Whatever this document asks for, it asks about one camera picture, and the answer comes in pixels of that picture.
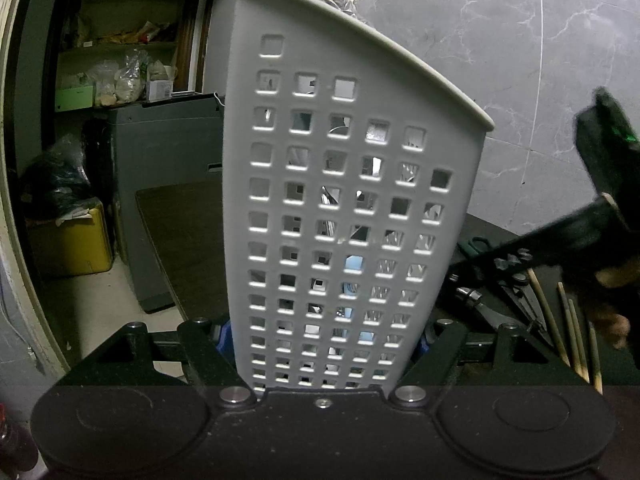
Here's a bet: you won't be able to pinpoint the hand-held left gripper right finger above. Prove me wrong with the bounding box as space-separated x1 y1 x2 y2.
390 317 591 408

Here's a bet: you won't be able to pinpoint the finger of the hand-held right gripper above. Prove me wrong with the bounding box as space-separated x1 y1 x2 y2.
466 195 622 264

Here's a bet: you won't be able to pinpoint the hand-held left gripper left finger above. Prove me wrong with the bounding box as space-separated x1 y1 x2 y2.
65 316 259 409

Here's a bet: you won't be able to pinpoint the silver-handled kitchen tool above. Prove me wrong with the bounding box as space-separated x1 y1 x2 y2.
446 273 502 332

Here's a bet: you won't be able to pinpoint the green-handled scissors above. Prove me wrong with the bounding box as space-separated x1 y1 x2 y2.
456 236 557 349

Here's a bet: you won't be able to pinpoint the blue-handled knife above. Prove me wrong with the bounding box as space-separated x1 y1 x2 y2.
342 255 377 344

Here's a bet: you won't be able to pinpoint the white perforated utensil basket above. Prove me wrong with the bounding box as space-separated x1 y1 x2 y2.
221 0 496 394

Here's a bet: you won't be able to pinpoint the person's right hand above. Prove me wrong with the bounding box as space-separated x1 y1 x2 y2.
589 259 640 349

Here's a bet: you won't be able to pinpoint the grey cabinet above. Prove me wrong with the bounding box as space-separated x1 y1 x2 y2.
106 92 228 315

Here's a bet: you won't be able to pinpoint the yellow box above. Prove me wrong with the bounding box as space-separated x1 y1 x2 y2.
25 199 114 277

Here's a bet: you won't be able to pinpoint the black trash bag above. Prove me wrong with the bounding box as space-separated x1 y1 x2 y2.
20 132 101 221

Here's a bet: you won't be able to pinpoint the white labelled box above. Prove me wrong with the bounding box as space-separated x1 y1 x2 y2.
146 79 174 102

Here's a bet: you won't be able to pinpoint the clear bags of food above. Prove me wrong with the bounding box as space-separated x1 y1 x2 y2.
92 49 151 107

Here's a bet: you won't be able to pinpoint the green box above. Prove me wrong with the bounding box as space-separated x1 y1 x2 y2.
55 85 96 112

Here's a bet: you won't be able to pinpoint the clear hanging plastic bag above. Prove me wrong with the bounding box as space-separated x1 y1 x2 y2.
310 0 373 31

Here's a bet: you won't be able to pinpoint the wooden shelf cupboard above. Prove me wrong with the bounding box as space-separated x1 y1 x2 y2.
52 0 206 111

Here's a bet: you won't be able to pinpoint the wooden door frame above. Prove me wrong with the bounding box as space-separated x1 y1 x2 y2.
0 0 271 373

